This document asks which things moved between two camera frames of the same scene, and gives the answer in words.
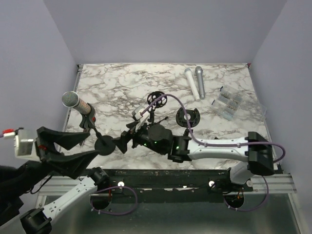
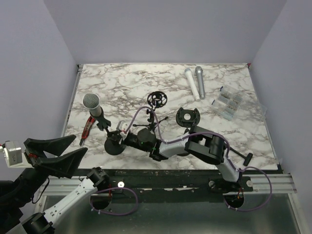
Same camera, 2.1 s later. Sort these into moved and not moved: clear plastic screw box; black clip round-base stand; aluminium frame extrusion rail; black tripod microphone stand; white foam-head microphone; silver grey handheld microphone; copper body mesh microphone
Moved: copper body mesh microphone; black clip round-base stand
Not moved: black tripod microphone stand; aluminium frame extrusion rail; white foam-head microphone; clear plastic screw box; silver grey handheld microphone
